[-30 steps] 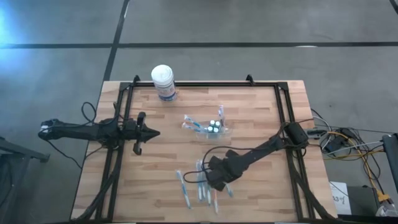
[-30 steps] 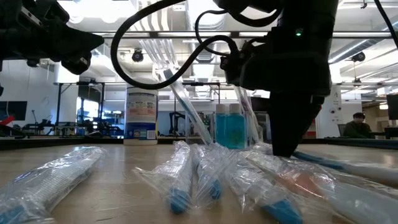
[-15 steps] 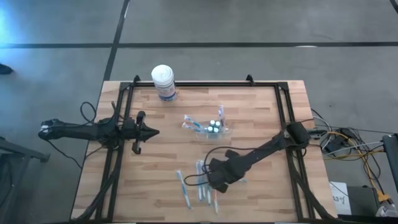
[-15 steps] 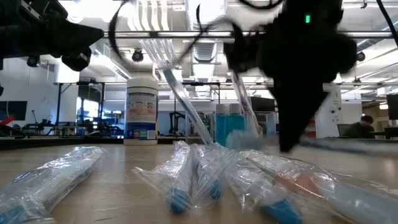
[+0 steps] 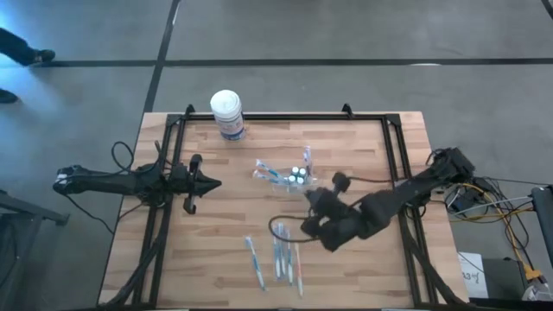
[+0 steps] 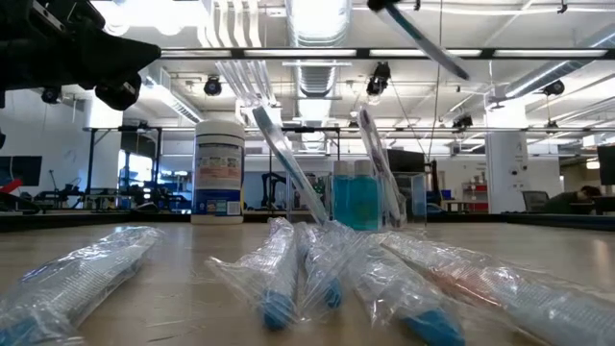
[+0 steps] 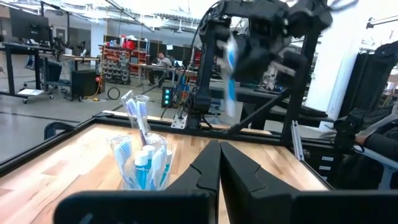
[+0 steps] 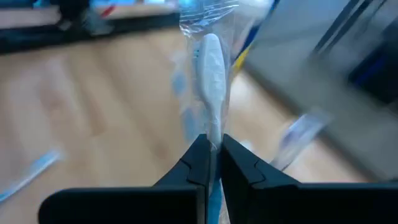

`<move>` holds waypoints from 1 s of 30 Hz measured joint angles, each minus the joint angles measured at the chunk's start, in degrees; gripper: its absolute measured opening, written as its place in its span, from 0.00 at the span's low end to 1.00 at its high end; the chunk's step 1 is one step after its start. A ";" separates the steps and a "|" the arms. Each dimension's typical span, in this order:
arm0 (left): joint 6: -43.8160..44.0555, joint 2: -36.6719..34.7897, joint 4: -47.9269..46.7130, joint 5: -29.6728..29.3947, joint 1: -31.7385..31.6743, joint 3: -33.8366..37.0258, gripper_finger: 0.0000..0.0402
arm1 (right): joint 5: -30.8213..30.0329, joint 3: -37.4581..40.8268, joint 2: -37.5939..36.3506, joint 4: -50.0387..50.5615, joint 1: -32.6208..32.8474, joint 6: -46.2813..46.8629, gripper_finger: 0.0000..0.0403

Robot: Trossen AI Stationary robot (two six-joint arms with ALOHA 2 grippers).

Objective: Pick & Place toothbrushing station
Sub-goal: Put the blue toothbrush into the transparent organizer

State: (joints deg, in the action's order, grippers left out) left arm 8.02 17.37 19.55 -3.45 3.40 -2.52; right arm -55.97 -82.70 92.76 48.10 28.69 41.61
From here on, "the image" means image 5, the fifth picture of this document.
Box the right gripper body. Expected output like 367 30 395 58
336 201 369 239

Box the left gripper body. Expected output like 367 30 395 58
168 166 194 199

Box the orange toothbrush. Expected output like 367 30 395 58
294 242 304 298

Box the clear acrylic organizer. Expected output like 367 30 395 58
270 166 321 194

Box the white disinfecting wipes canister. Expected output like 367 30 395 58
209 89 247 143

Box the black power adapter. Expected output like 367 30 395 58
448 189 480 213

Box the white paper sheet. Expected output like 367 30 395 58
457 251 489 299

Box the black metal stand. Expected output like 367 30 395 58
0 188 70 311

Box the black box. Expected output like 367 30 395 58
481 257 531 301

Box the black screen edge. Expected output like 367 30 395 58
530 185 553 269

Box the person's leg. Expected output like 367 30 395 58
0 28 57 67

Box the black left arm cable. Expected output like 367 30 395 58
110 140 136 173

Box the black aluminium rig frame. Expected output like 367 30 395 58
101 102 463 308

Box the white cable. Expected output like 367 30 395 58
447 194 533 216

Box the yellow cable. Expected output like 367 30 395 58
453 181 541 282

